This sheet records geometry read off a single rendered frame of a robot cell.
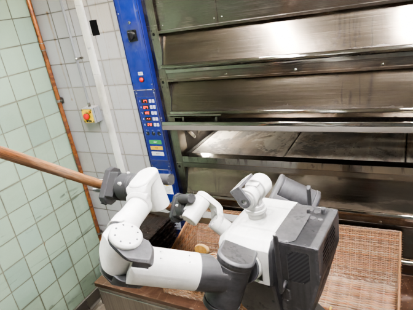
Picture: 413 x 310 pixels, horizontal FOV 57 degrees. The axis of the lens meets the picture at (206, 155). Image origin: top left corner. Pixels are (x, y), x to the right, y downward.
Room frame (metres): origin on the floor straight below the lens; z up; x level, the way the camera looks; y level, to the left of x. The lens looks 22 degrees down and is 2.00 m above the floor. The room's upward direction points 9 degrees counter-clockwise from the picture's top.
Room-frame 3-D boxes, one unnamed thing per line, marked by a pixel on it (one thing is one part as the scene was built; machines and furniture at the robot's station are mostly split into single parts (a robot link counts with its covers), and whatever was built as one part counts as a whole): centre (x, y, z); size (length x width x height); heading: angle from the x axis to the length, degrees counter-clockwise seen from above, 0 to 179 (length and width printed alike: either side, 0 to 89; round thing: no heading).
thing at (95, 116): (2.40, 0.68, 1.46); 0.10 x 0.07 x 0.10; 60
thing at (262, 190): (0.97, -0.12, 1.47); 0.10 x 0.07 x 0.09; 145
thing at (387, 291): (1.44, -0.52, 0.72); 0.56 x 0.49 x 0.28; 61
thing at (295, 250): (0.93, -0.17, 1.27); 0.34 x 0.30 x 0.36; 145
